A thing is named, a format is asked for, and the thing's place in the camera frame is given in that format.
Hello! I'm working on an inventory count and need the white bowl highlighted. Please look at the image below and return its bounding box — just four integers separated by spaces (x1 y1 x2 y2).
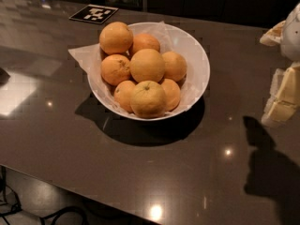
86 22 211 122

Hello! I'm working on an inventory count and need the orange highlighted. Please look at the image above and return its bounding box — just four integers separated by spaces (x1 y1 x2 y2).
128 33 160 56
100 54 130 86
130 81 167 118
162 52 188 82
99 22 133 54
129 49 165 83
160 79 181 112

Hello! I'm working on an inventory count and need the black white marker tag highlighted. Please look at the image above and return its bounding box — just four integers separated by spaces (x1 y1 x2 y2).
69 5 118 24

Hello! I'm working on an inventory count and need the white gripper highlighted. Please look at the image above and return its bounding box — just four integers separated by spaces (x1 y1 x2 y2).
260 3 300 128

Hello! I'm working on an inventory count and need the black cable on floor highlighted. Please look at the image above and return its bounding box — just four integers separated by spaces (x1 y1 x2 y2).
0 166 90 225

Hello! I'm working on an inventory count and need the orange front left small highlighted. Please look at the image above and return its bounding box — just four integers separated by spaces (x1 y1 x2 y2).
113 81 136 113

